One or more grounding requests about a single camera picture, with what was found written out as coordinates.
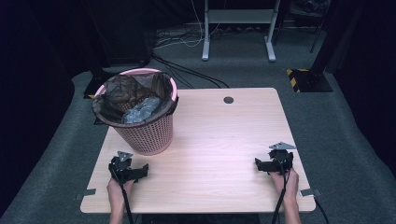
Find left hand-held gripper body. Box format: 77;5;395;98
107;150;135;186

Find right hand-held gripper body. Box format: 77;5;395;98
268;141;297;175

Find person's left hand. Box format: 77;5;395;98
106;176;135;204

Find person's right hand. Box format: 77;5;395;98
268;167;300;203

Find pink plastic mesh wastebasket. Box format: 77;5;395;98
93;67;179;157

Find grey tape strip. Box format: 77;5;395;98
75;188;97;201
299;188;322;198

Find crumpled grey plastic bag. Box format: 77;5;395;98
120;96;163;125

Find dark trash bag liner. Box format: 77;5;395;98
92;72;179;126

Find black stand with hazard tape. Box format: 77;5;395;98
286;0;347;94

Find black stand base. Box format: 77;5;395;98
82;68;120;100

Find dark curtain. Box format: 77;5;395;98
330;0;396;178
0;0;94;216

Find black tripod leg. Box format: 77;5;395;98
309;15;326;54

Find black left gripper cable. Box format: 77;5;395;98
110;167;134;224

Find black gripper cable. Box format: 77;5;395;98
110;167;134;224
271;158;291;224

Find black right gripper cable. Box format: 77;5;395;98
271;158;291;224

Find black cable under table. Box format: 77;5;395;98
313;198;331;224

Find black floor cables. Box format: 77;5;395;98
151;54;231;90

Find white floor cables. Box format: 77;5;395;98
152;0;220;50

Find white metal desk frame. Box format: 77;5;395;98
201;0;281;63

